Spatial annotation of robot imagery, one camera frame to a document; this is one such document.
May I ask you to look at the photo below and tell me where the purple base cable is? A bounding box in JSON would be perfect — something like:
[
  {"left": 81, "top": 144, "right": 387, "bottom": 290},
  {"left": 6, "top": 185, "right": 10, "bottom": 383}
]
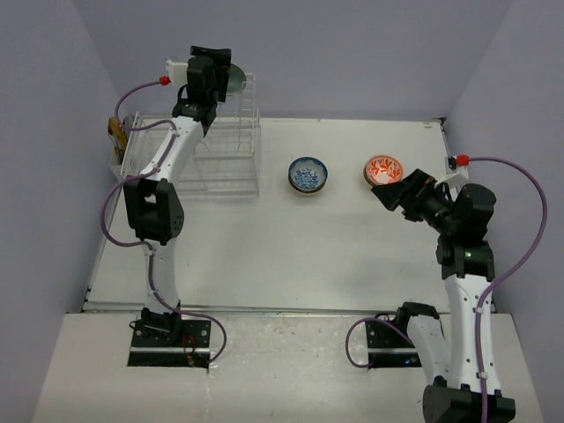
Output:
[
  {"left": 152, "top": 290, "right": 228, "bottom": 366},
  {"left": 345, "top": 315, "right": 397, "bottom": 367}
]

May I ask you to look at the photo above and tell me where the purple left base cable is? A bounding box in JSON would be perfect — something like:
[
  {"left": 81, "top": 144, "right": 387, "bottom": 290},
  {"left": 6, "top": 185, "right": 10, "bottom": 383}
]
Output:
[{"left": 152, "top": 290, "right": 228, "bottom": 366}]

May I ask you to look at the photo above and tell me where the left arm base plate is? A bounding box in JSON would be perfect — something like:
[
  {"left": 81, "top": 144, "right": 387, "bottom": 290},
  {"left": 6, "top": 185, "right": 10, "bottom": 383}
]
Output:
[{"left": 127, "top": 319, "right": 211, "bottom": 369}]

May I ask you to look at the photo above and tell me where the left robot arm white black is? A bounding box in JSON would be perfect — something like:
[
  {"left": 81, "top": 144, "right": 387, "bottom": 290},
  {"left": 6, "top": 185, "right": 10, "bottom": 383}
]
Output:
[{"left": 122, "top": 46, "right": 232, "bottom": 346}]

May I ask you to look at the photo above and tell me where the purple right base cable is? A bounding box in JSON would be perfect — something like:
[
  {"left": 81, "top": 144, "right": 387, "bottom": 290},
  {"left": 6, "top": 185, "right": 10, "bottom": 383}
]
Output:
[{"left": 345, "top": 315, "right": 397, "bottom": 367}]

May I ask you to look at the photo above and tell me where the gold utensil in holder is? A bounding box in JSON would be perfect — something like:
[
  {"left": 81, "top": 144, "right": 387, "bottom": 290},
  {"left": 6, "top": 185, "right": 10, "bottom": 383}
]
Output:
[{"left": 108, "top": 116, "right": 128, "bottom": 164}]

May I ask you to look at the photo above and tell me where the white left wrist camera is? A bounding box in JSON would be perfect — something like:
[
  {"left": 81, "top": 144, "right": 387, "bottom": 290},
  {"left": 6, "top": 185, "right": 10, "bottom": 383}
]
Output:
[{"left": 159, "top": 58, "right": 189, "bottom": 86}]

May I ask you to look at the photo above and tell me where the white wire dish rack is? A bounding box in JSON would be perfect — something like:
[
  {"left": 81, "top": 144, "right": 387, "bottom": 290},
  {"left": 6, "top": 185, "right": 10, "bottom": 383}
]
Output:
[{"left": 122, "top": 72, "right": 261, "bottom": 198}]

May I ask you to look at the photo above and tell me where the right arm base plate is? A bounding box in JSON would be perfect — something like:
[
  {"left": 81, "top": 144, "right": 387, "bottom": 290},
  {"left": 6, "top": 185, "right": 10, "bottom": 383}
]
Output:
[{"left": 365, "top": 321, "right": 421, "bottom": 369}]

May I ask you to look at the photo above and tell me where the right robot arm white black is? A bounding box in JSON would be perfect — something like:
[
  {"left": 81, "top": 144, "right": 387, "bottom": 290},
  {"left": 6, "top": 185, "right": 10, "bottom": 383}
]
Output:
[{"left": 372, "top": 169, "right": 516, "bottom": 422}]

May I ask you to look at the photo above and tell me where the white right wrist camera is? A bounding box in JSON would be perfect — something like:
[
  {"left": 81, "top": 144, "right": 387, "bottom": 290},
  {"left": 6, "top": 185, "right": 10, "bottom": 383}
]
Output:
[{"left": 434, "top": 154, "right": 470, "bottom": 189}]

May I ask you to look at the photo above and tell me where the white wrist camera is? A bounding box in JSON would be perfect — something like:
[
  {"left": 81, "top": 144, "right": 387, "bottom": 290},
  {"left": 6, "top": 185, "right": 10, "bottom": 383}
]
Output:
[
  {"left": 434, "top": 154, "right": 470, "bottom": 189},
  {"left": 159, "top": 58, "right": 189, "bottom": 86}
]

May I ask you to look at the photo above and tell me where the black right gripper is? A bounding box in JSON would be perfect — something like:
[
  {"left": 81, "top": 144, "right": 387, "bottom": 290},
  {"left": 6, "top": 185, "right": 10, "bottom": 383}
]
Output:
[{"left": 373, "top": 168, "right": 460, "bottom": 235}]

